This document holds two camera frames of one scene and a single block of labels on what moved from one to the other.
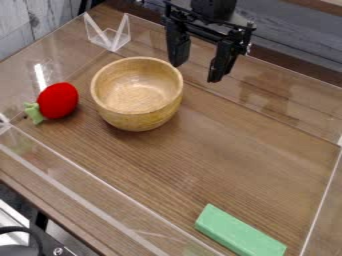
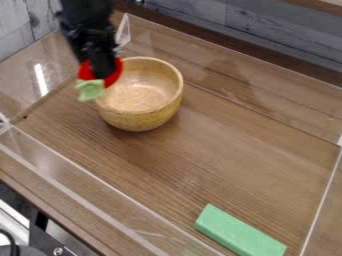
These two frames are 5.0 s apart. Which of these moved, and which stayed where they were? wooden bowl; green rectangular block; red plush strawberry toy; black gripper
Moved: black gripper; red plush strawberry toy
Stayed: green rectangular block; wooden bowl
